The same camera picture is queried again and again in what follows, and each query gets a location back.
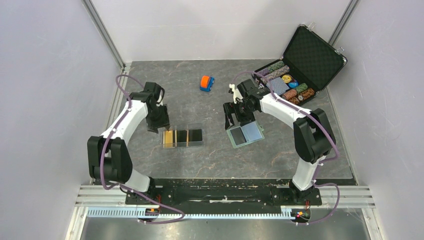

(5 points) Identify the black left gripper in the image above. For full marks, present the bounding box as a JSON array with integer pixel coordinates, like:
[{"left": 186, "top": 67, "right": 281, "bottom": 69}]
[{"left": 145, "top": 104, "right": 171, "bottom": 135}]

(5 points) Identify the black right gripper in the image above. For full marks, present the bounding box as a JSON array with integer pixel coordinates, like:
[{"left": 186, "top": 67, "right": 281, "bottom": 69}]
[{"left": 223, "top": 99, "right": 257, "bottom": 130}]

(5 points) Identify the green card holder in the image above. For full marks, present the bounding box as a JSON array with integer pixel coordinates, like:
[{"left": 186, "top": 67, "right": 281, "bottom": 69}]
[{"left": 226, "top": 121, "right": 265, "bottom": 149}]

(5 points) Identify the black credit card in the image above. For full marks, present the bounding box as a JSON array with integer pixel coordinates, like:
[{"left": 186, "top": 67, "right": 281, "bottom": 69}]
[{"left": 229, "top": 127, "right": 247, "bottom": 146}]

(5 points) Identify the clear tray with cards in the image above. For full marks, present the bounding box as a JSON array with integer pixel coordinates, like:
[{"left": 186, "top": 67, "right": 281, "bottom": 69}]
[{"left": 161, "top": 123, "right": 205, "bottom": 149}]

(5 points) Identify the blue orange card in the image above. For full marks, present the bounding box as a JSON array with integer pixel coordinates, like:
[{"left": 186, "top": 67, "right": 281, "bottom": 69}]
[{"left": 199, "top": 75, "right": 215, "bottom": 92}]

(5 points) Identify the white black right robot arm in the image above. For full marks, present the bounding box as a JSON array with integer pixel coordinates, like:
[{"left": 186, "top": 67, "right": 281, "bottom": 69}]
[{"left": 223, "top": 79, "right": 336, "bottom": 204}]

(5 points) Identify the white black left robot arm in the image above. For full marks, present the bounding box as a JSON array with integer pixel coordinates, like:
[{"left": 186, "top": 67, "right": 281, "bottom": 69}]
[{"left": 87, "top": 82, "right": 170, "bottom": 204}]

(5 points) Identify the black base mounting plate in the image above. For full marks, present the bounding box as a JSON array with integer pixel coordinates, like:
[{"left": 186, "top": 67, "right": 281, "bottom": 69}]
[{"left": 125, "top": 178, "right": 323, "bottom": 215}]

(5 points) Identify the black poker chip case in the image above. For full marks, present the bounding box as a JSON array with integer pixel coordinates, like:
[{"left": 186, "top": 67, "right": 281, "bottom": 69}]
[{"left": 256, "top": 24, "right": 348, "bottom": 94}]

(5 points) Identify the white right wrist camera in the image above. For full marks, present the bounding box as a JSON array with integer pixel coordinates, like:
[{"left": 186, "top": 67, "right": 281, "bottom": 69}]
[{"left": 228, "top": 84, "right": 243, "bottom": 104}]

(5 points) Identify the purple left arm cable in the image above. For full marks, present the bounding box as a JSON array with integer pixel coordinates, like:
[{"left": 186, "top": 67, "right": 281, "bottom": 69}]
[{"left": 99, "top": 74, "right": 186, "bottom": 225}]

